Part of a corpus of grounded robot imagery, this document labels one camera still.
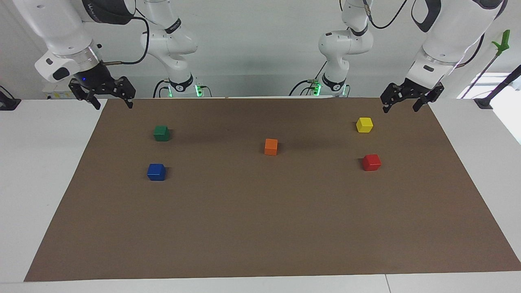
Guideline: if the black table clamp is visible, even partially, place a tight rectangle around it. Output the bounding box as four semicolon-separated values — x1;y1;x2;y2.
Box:
0;85;22;111

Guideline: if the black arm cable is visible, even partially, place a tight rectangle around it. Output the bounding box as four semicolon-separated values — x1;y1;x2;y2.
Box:
360;0;486;70
96;7;151;66

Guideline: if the white box with yellow labels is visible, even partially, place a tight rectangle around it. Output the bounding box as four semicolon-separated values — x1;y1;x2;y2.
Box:
43;90;77;100

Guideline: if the brown paper mat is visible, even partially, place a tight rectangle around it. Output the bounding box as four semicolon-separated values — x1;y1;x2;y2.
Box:
24;97;521;282

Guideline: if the red wooden block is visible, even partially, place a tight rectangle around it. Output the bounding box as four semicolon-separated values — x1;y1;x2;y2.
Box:
362;154;382;172

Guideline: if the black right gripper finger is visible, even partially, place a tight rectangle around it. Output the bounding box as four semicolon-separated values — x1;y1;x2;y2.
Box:
112;76;136;109
68;79;102;111

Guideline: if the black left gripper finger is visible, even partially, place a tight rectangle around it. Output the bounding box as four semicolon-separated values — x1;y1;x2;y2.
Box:
412;83;444;113
380;83;404;114

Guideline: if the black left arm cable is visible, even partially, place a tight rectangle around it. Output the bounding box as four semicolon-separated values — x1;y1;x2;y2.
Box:
360;0;486;70

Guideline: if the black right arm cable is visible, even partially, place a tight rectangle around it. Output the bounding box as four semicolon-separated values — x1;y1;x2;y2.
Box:
96;7;151;66

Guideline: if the blue wooden block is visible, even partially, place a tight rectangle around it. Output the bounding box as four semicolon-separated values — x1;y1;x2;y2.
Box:
147;164;166;181

